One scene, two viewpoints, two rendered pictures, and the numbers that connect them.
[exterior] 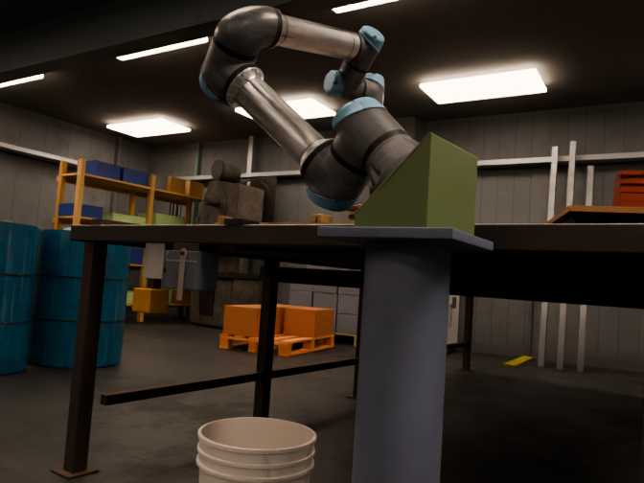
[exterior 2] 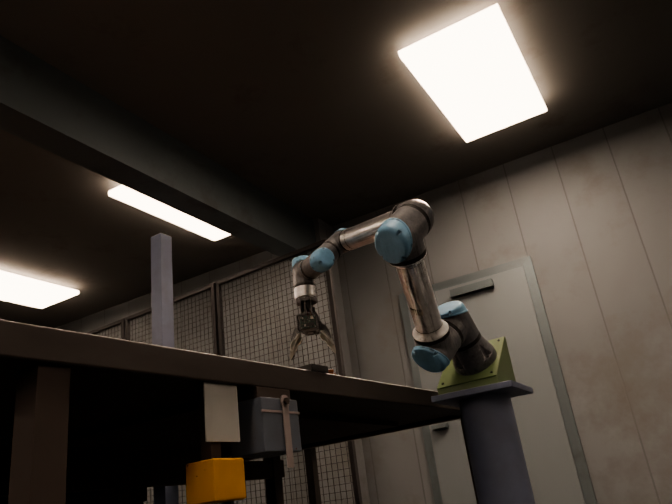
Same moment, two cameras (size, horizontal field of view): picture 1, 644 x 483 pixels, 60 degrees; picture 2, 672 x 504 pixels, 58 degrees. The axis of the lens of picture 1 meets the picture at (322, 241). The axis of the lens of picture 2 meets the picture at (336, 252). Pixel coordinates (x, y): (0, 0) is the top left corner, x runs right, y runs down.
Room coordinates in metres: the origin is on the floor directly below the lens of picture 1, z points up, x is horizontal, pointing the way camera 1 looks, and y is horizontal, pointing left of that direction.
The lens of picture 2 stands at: (1.69, 1.88, 0.59)
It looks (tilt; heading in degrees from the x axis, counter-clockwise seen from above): 22 degrees up; 266
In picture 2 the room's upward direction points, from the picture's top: 8 degrees counter-clockwise
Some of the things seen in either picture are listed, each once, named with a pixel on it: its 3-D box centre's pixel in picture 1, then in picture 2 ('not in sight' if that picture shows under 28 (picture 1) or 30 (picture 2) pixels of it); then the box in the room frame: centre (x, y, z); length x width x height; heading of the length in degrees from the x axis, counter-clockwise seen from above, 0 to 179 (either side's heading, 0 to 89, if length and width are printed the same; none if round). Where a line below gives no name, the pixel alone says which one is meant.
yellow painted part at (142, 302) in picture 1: (152, 277); (214, 441); (1.90, 0.56, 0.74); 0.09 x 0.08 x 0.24; 55
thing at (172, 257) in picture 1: (190, 271); (267, 429); (1.80, 0.41, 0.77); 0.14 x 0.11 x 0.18; 55
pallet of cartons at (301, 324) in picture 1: (281, 327); not in sight; (6.23, 0.39, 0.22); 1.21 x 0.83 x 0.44; 158
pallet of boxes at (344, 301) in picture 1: (338, 298); not in sight; (7.38, -0.27, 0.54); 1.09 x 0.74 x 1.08; 59
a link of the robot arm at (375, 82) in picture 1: (370, 93); (303, 272); (1.67, -0.12, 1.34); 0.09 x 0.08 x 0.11; 121
